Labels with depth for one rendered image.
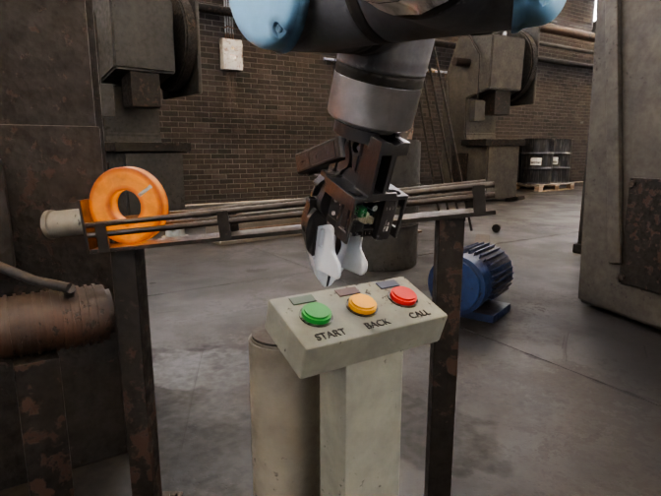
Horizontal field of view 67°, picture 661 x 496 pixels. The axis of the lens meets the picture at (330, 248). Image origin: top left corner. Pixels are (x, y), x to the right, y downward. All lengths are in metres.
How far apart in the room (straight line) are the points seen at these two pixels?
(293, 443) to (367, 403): 0.19
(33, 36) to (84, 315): 0.66
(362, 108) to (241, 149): 7.48
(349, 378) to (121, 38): 4.98
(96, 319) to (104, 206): 0.23
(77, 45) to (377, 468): 1.15
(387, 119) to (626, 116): 2.32
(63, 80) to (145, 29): 4.18
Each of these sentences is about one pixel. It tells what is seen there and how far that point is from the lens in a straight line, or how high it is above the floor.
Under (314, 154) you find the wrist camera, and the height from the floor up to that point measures 0.81.
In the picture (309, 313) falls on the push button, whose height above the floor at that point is 0.61.
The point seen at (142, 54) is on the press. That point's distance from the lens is 5.52.
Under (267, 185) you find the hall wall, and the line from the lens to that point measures 8.15.
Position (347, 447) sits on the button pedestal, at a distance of 0.74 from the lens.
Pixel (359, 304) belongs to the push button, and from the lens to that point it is 0.70.
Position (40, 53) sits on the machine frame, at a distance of 1.42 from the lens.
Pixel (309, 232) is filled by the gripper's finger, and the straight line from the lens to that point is 0.58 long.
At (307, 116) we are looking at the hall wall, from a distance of 8.50.
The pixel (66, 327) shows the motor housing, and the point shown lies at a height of 0.47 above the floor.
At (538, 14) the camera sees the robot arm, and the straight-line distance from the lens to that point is 0.32.
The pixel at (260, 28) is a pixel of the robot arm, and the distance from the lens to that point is 0.39.
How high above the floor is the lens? 0.82
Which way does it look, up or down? 11 degrees down
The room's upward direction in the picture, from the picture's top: straight up
